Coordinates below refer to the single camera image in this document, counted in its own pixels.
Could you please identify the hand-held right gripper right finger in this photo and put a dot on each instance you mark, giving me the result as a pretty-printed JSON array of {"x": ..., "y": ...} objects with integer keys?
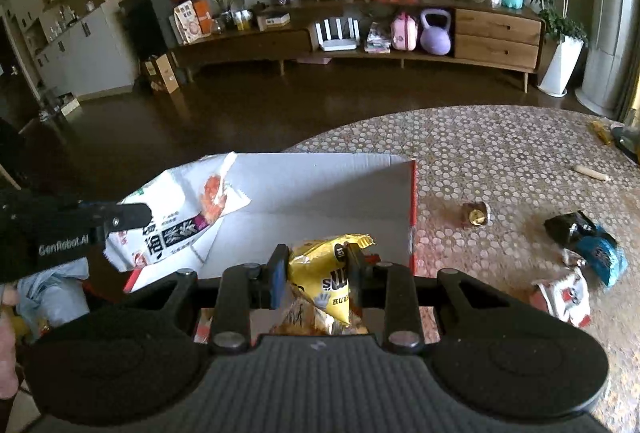
[{"x": 357, "y": 278}]

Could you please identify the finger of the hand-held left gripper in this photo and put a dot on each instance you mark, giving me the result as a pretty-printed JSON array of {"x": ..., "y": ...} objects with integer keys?
[{"x": 125, "y": 215}]

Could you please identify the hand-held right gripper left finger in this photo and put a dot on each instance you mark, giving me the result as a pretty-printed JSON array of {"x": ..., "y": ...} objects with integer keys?
[{"x": 278, "y": 278}]

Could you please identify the yellow snack packet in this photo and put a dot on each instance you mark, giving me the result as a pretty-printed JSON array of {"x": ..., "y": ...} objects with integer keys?
[{"x": 320, "y": 278}]

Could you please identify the large white snack packet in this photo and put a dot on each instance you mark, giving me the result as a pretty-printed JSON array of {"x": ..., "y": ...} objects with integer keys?
[{"x": 170, "y": 193}]

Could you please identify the red cardboard box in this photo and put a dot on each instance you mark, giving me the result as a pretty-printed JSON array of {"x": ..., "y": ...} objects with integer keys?
[{"x": 325, "y": 183}]

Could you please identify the small gold snack packet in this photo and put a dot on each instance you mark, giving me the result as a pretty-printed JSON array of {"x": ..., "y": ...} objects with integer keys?
[{"x": 475, "y": 214}]

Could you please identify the white red snack packet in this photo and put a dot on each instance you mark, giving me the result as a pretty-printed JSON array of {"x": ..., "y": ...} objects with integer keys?
[{"x": 565, "y": 297}]

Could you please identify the black snack packet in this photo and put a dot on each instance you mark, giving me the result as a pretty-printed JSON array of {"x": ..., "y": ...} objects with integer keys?
[{"x": 567, "y": 227}]

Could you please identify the blue snack packet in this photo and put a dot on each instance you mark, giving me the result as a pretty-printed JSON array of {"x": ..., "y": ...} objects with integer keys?
[{"x": 602, "y": 257}]

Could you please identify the pale blue cloth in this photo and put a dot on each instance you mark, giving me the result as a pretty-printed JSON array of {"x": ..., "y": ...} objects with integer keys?
[{"x": 50, "y": 293}]

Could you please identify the patterned tablecloth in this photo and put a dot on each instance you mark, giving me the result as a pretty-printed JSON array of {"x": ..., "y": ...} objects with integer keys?
[{"x": 500, "y": 153}]

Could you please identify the black cabinet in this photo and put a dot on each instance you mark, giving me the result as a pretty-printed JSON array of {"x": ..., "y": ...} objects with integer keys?
[{"x": 145, "y": 18}]

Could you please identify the orange white box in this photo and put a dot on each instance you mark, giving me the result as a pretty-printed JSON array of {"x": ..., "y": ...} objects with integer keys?
[{"x": 190, "y": 23}]

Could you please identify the small yellow jar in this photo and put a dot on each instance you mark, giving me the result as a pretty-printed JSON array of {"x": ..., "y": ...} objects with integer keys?
[{"x": 242, "y": 19}]

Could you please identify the stack of booklets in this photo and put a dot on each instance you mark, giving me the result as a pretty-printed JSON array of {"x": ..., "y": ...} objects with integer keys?
[{"x": 377, "y": 39}]

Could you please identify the white router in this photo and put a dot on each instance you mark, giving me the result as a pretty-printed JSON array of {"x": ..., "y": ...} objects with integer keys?
[{"x": 334, "y": 35}]

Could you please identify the small flat box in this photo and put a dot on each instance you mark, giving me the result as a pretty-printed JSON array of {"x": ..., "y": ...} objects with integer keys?
[{"x": 272, "y": 20}]

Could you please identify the pink bag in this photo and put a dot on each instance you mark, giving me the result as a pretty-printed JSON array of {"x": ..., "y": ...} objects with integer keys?
[{"x": 405, "y": 33}]

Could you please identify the purple kettlebell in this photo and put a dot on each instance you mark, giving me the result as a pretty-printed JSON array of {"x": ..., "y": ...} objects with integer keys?
[{"x": 436, "y": 35}]

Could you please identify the white stick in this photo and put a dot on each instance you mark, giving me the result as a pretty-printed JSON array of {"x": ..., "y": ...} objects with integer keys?
[{"x": 590, "y": 173}]

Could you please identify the wooden television cabinet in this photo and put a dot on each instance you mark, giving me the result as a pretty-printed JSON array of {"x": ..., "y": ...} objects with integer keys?
[{"x": 497, "y": 33}]

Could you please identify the yellow peel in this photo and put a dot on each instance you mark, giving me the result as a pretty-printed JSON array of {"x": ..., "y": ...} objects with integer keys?
[{"x": 601, "y": 132}]

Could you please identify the white planter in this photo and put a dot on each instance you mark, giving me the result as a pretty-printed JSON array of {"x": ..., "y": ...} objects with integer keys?
[{"x": 562, "y": 65}]

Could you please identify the black dish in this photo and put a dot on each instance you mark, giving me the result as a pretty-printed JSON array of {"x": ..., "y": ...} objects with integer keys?
[{"x": 627, "y": 143}]

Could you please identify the grey tower air conditioner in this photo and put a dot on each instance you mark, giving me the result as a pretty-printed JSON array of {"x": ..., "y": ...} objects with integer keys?
[{"x": 610, "y": 13}]

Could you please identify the wooden wall cabinet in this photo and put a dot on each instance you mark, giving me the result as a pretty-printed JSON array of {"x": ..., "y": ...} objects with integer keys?
[{"x": 65, "y": 13}]

